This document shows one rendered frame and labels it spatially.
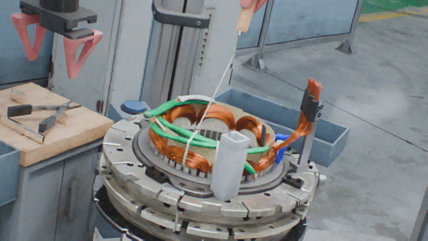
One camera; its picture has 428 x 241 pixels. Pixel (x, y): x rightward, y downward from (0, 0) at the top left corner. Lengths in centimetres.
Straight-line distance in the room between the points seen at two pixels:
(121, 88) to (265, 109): 204
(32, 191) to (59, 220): 11
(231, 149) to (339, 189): 273
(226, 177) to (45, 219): 37
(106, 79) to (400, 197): 146
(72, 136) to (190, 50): 44
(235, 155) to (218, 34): 284
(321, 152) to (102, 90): 222
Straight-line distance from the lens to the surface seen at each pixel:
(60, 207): 135
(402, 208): 380
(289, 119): 157
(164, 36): 162
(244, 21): 113
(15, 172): 123
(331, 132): 155
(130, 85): 360
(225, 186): 109
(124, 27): 346
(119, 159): 116
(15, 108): 128
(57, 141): 126
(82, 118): 134
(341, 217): 356
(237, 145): 107
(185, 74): 165
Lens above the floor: 161
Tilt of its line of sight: 23 degrees down
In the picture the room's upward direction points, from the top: 12 degrees clockwise
